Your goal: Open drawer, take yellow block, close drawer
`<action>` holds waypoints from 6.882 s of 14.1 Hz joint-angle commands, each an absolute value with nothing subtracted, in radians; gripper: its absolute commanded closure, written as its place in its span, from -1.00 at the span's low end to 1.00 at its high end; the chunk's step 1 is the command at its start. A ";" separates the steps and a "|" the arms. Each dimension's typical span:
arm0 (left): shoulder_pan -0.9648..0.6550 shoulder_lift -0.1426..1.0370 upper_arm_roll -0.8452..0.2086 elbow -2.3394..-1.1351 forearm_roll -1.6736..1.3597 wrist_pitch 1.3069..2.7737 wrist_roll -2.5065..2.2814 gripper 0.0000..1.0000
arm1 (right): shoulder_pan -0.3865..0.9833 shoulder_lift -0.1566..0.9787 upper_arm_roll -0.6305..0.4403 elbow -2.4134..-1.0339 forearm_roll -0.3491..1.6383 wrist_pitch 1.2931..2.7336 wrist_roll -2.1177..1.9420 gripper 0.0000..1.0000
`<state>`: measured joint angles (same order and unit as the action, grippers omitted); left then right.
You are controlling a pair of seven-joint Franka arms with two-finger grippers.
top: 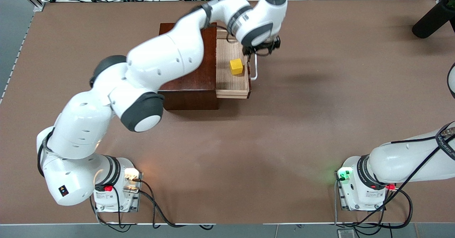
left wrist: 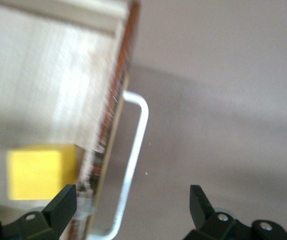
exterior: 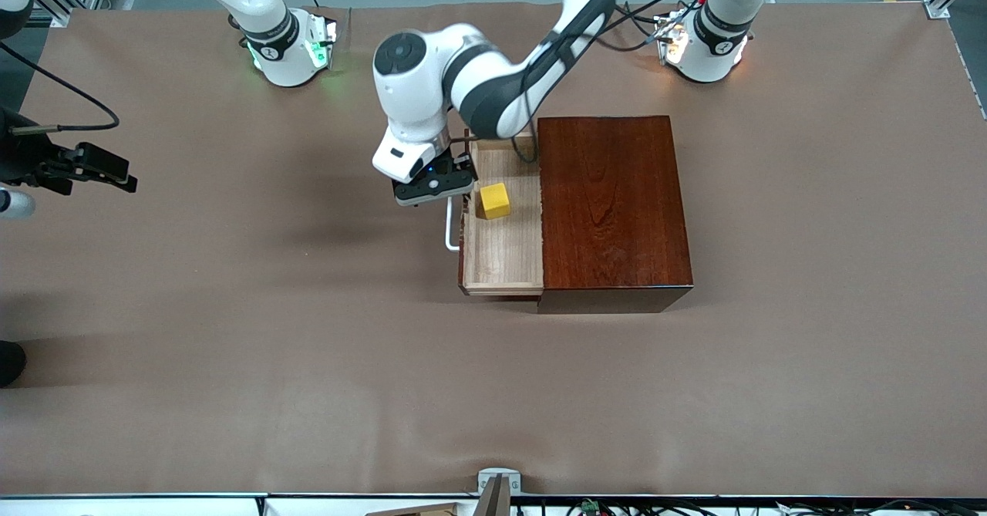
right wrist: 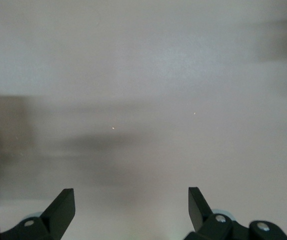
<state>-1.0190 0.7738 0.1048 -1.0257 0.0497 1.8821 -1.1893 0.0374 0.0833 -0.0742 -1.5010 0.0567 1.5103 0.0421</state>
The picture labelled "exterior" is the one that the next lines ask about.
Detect yellow block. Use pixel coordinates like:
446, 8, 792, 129
479, 183, 512, 221

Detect aluminium mount post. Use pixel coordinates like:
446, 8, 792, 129
472, 474, 512, 516

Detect tangled black cables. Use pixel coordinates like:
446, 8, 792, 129
513, 497, 987, 516

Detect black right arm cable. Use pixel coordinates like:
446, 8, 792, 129
0, 40, 121, 133

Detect wooden drawer with white handle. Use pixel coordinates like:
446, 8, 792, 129
446, 129, 545, 298

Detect black left base cables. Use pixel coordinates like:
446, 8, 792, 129
613, 0, 672, 52

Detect grey mount bracket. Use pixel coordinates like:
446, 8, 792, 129
477, 467, 522, 496

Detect dark wooden cabinet box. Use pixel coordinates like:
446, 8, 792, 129
537, 116, 694, 315

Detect brown cardboard piece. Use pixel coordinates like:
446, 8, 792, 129
365, 502, 457, 516

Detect brown table cloth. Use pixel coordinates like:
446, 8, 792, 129
0, 1, 987, 499

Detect black round object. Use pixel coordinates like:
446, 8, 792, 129
0, 341, 27, 388

